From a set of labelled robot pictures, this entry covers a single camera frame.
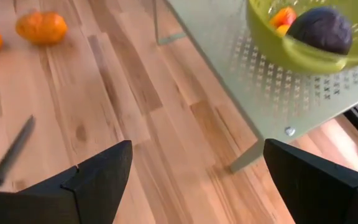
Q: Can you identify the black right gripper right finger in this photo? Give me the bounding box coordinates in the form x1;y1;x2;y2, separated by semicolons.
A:
263;138;358;224

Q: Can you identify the black-handled kitchen knife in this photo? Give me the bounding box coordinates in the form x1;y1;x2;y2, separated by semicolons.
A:
0;114;36;195

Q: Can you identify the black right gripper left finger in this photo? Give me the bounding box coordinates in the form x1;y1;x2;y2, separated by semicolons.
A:
0;139;134;224

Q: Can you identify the pale green perforated metal shelf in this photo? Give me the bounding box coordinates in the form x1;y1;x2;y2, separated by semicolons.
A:
152;0;358;174

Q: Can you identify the dark purple round fruit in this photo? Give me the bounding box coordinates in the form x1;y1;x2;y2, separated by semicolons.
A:
286;6;354;56

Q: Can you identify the red and yellow pear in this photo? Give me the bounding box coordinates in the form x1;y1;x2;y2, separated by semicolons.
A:
268;6;298;38

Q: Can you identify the green plastic colander bowl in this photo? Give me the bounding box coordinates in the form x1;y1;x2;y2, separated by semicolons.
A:
246;0;358;75

